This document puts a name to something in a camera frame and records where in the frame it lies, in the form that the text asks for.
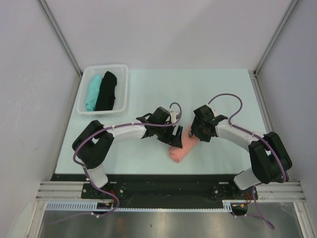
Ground white plastic basket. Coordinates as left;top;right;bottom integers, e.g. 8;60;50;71
76;64;129;116

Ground white slotted cable duct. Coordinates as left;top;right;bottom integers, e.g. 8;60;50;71
46;201;232;213

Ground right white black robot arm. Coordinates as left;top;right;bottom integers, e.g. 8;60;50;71
189;115;288;199

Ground right aluminium corner post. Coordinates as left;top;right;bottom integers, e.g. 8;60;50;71
253;0;301;76

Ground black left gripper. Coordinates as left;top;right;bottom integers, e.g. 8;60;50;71
155;121;182;148

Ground left aluminium corner post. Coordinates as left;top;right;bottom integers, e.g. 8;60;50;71
36;0;83;78

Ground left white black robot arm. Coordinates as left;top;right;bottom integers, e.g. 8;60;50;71
72;107;183;198

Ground purple cable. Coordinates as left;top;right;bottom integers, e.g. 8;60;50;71
47;102;183;225
208;93;287;230

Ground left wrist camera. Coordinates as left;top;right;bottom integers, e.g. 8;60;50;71
169;111;181;123

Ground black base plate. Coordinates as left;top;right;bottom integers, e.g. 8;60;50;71
51;171;290;209

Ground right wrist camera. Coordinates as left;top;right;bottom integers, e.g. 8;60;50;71
194;105;215;124

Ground rolled black t shirt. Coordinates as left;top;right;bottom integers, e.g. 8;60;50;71
95;71;117;111

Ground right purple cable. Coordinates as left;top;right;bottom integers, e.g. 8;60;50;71
208;93;287;230

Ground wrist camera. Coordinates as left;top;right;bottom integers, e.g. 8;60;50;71
194;105;215;124
169;111;181;123

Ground aluminium corner post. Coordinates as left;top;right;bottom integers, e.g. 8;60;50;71
36;0;83;78
253;0;301;76

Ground rolled teal t shirt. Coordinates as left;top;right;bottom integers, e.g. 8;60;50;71
85;74;103;112

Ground salmon pink polo shirt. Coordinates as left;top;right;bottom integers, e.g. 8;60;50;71
168;125;200;163

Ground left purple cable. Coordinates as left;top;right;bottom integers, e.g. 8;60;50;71
47;102;183;225

